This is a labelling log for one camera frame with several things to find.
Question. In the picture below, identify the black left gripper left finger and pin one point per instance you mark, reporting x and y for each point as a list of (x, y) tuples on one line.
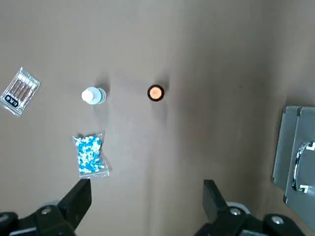
[(56, 218)]

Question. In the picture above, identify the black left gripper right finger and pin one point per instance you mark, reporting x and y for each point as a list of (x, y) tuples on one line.
[(231, 221)]

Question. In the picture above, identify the aluminium medicine case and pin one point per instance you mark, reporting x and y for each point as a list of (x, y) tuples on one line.
[(285, 147)]

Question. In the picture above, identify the blue white capsule bag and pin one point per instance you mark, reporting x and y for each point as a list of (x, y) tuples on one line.
[(89, 156)]

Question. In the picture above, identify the clear bottle with white cap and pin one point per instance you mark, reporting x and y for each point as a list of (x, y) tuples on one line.
[(94, 95)]

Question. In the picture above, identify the swab packet with black label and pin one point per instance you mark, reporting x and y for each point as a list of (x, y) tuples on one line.
[(19, 92)]

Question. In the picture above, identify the brown bottle with orange cap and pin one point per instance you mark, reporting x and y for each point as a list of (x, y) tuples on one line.
[(155, 92)]

